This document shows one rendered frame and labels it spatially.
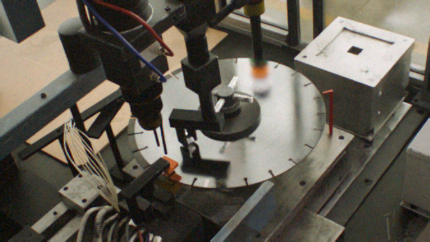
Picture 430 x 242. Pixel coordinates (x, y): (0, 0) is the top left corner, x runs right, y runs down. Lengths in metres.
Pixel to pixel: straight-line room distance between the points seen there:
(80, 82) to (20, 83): 0.58
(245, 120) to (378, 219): 0.31
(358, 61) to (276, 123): 0.28
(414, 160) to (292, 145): 0.22
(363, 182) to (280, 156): 0.27
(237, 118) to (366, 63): 0.33
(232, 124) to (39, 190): 0.41
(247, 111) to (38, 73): 0.75
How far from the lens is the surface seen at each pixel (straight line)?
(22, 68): 1.65
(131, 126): 1.04
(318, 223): 1.02
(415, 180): 1.08
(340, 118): 1.25
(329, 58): 1.22
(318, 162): 1.07
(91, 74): 1.04
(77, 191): 1.05
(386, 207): 1.14
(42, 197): 1.16
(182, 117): 0.94
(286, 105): 1.03
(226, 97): 0.98
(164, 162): 0.92
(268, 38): 1.53
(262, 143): 0.96
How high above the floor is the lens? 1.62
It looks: 41 degrees down
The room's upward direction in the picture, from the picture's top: 9 degrees counter-clockwise
